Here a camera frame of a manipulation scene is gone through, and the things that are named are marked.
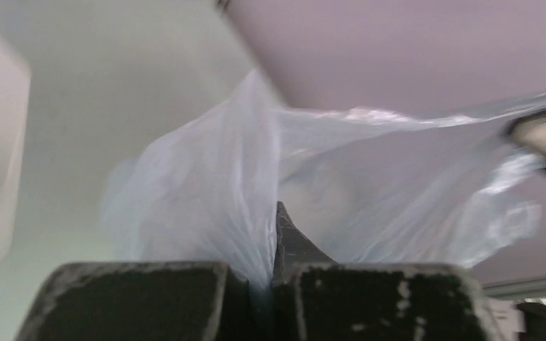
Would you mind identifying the blue plastic trash bag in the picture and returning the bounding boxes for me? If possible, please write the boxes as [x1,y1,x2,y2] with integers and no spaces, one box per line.
[100,71,546,288]

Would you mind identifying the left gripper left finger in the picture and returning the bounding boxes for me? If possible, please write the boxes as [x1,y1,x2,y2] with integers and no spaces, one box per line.
[16,261,260,341]

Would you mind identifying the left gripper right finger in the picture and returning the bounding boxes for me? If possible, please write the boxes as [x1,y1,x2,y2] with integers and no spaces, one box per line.
[272,203,503,340]

